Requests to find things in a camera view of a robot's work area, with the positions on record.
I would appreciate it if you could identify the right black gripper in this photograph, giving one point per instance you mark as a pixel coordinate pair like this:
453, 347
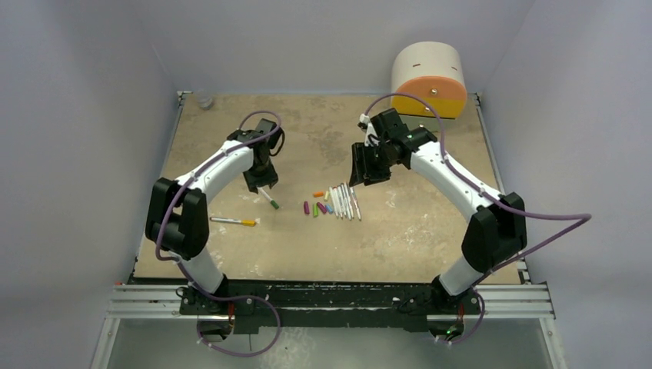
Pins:
369, 163

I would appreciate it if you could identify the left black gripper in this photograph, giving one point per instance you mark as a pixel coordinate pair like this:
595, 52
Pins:
269, 180

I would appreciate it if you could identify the magenta cap marker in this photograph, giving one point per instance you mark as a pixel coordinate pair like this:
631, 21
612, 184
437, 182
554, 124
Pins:
345, 202

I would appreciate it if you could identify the dark green cap marker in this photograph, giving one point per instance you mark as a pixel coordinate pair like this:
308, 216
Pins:
269, 198

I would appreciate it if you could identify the purple cap marker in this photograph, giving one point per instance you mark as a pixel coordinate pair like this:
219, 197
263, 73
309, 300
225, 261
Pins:
355, 203

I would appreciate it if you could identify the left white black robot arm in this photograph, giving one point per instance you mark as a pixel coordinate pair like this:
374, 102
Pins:
178, 221

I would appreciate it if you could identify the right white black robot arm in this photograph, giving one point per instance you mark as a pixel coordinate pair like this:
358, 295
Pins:
495, 230

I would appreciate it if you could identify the clear plastic cup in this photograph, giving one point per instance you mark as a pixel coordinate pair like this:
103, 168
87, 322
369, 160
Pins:
204, 100

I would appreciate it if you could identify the round three-drawer cabinet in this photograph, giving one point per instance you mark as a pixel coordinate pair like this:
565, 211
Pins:
433, 72

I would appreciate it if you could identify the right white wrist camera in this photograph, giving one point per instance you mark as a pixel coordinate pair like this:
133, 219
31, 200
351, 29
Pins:
371, 138

